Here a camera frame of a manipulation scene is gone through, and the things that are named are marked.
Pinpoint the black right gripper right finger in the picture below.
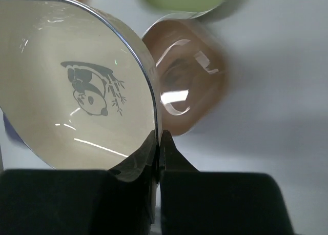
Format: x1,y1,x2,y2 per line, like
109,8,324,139
159,131,294,234

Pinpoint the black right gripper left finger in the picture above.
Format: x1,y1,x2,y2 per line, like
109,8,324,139
1,132,157,234

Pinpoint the cream plate front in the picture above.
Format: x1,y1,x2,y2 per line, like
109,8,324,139
1,0,161,182

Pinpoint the brown plate front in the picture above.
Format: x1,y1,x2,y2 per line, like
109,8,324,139
142,17,229,136

